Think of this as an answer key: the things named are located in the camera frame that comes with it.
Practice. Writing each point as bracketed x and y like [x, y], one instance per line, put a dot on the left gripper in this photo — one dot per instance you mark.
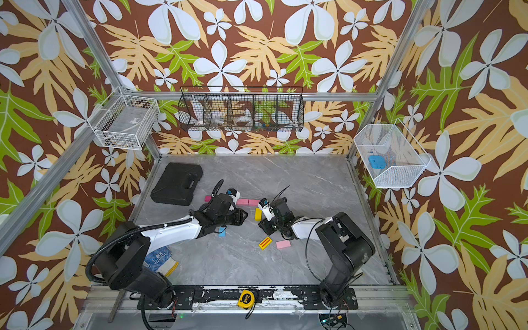
[240, 218]

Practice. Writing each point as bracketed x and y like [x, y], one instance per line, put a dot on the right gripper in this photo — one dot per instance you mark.
[265, 227]

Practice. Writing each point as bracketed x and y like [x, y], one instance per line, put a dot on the pink block top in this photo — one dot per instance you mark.
[242, 202]

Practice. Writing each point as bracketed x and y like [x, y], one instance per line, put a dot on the blue block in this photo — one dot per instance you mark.
[222, 232]

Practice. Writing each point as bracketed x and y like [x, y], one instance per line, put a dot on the yellow red striped block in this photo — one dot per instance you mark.
[265, 243]

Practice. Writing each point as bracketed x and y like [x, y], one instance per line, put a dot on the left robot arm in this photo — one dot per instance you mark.
[119, 262]

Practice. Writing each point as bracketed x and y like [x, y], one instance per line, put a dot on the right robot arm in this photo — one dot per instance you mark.
[346, 245]

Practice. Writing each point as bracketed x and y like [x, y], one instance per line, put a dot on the light pink block bottom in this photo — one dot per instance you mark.
[283, 244]

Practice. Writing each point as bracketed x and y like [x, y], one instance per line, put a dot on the black plastic case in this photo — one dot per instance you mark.
[177, 184]

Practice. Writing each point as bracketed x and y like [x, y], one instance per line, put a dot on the blue knit glove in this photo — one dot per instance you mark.
[162, 261]

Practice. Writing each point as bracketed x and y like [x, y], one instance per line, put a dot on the yellow tape measure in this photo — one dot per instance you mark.
[246, 300]

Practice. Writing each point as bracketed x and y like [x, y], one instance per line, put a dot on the blue object in basket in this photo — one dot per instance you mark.
[377, 162]

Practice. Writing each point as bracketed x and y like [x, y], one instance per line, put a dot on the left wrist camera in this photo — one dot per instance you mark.
[234, 195]

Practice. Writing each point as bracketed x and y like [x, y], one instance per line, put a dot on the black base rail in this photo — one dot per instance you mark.
[307, 297]

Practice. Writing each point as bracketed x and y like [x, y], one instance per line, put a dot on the black wire basket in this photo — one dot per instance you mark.
[240, 108]

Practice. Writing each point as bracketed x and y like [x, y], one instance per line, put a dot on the white wire basket right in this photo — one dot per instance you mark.
[406, 159]

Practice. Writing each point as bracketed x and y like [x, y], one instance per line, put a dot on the white wire basket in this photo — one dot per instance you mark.
[406, 159]
[124, 120]

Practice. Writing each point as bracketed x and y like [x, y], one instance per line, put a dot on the white wire basket left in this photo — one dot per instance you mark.
[124, 120]

